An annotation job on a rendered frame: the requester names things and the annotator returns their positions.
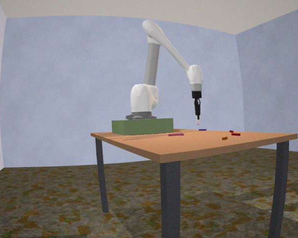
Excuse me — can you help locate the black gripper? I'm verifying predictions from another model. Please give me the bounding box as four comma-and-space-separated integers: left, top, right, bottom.
192, 91, 202, 124

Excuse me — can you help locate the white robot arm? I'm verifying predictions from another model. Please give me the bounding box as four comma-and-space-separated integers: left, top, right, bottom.
126, 20, 203, 120

